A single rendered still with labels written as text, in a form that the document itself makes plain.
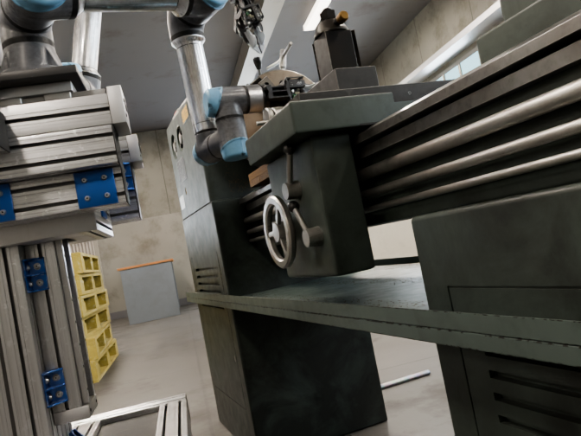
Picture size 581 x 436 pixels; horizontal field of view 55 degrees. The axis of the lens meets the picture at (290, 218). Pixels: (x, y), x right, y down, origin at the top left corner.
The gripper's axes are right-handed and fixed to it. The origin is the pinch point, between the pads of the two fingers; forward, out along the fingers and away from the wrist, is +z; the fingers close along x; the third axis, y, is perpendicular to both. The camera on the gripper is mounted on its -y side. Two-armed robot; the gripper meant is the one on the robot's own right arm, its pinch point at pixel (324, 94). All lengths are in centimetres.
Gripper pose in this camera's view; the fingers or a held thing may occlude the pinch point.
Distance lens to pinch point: 164.2
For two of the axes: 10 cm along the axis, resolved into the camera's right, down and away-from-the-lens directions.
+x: -2.0, -9.8, 0.6
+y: 3.4, -1.3, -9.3
